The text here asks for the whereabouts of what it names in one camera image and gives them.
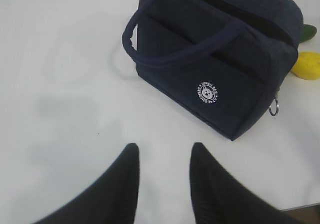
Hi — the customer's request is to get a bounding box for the navy blue lunch bag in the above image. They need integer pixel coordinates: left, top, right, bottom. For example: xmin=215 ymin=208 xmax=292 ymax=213
xmin=122 ymin=0 xmax=304 ymax=140

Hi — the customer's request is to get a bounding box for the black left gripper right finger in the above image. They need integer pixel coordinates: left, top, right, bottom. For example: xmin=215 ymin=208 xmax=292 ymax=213
xmin=189 ymin=142 xmax=299 ymax=223

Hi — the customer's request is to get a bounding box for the yellow lemon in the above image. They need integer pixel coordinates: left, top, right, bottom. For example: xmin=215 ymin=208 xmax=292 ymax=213
xmin=291 ymin=52 xmax=320 ymax=80

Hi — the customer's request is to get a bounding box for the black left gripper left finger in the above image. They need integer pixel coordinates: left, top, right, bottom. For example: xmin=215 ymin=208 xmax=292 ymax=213
xmin=38 ymin=143 xmax=140 ymax=223

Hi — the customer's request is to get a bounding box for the green cucumber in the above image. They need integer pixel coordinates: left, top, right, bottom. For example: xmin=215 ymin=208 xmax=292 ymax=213
xmin=299 ymin=24 xmax=318 ymax=43

